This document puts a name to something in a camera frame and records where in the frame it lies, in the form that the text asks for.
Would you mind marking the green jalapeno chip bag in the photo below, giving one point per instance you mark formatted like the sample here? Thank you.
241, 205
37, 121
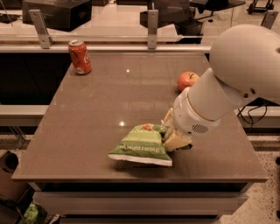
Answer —
143, 144

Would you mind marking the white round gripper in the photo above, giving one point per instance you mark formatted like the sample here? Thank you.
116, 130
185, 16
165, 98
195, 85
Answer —
189, 115

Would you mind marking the red coke can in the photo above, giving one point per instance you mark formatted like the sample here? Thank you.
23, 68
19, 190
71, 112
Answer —
79, 56

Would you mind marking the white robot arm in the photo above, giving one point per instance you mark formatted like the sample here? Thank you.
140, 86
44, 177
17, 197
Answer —
244, 65

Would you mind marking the left metal rail bracket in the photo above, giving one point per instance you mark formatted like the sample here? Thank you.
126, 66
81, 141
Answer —
44, 37

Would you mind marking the black box behind glass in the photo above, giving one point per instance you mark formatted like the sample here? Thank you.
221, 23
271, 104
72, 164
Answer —
62, 15

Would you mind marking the red apple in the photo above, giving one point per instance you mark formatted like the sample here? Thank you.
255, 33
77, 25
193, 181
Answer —
186, 80

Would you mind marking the middle metal rail bracket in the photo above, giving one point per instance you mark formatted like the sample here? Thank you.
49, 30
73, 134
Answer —
152, 29

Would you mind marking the right metal rail bracket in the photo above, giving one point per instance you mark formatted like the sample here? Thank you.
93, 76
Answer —
269, 18

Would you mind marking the green bag under table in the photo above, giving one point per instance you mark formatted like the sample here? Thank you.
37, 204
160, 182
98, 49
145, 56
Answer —
34, 214

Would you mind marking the metal rail bracket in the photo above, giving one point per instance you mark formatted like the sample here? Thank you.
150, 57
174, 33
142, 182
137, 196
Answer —
44, 37
269, 18
152, 29

